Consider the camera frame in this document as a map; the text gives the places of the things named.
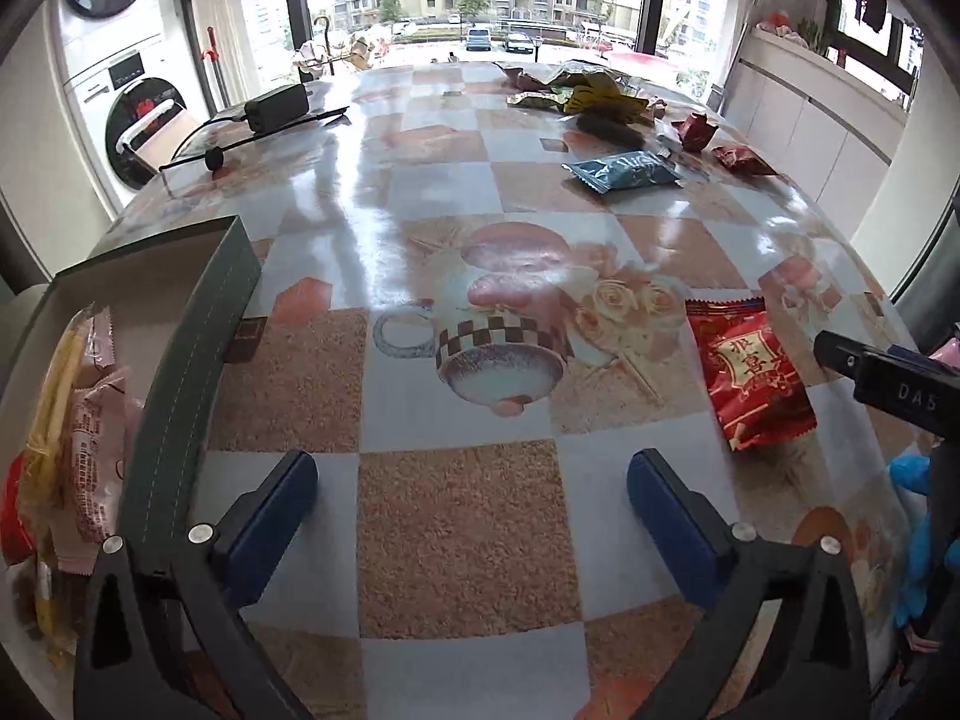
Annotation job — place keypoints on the dark red snack packet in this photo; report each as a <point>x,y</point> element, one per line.
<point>742,159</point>

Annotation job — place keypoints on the yellow snack packet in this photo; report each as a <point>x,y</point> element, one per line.
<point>52,390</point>

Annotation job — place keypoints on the black power adapter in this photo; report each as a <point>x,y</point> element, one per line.
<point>277,106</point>

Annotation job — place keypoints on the beige bundle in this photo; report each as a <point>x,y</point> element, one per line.
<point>361,52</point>

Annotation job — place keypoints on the pale pink snack packet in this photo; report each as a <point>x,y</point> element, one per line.
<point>101,337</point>

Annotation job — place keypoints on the teal snack packet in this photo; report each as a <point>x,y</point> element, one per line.
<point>622,170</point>

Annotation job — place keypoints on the person's right hand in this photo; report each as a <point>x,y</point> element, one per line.
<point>919,540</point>

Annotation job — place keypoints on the hanging dark clothes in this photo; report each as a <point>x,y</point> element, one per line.
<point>862,4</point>

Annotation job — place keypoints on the grey green box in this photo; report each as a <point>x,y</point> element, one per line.
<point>195,360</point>

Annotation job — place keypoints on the pile of snack packets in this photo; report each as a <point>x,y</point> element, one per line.
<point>592,94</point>

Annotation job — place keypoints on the pink basin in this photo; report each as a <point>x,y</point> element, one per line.
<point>637,61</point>

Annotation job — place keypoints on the red white snack packet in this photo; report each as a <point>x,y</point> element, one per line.
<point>13,510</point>

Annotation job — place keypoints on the green plant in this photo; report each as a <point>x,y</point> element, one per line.
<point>814,34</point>

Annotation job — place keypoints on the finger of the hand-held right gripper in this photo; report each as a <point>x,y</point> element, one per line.
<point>840,352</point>

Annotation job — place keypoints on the red white cloth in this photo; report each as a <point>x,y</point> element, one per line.
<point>778,24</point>

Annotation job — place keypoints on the red printed snack packet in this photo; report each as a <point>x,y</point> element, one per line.
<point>750,371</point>

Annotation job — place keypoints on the brown red snack packet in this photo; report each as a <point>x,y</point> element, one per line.
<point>696,129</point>

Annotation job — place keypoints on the white dryer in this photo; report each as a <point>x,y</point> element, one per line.
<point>112,7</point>

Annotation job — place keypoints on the silver van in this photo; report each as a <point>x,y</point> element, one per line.
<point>478,39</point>

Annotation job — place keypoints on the white cabinet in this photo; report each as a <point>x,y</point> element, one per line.
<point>817,127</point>

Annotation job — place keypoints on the dark car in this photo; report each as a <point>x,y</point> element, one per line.
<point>517,43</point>

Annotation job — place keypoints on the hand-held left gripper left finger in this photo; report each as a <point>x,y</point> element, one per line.
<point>270,517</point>

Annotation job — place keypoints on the white washing machine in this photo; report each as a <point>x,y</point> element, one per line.
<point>127,127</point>

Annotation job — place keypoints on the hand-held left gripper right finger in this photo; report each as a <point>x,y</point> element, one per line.
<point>667,525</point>

